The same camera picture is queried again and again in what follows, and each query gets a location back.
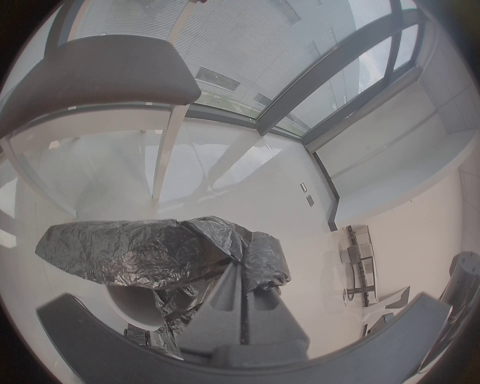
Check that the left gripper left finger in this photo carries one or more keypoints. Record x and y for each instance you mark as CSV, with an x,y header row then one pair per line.
x,y
210,330

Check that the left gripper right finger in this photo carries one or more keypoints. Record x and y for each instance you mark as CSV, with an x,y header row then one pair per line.
x,y
277,326

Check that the black plastic bag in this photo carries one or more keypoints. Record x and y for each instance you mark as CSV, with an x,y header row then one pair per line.
x,y
131,251

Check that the white trash bin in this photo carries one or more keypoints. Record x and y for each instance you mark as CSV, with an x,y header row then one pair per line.
x,y
127,304

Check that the window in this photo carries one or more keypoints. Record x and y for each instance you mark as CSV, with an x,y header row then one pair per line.
x,y
243,56

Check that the dark grey seat chair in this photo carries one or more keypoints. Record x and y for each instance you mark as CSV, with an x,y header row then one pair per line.
x,y
112,71

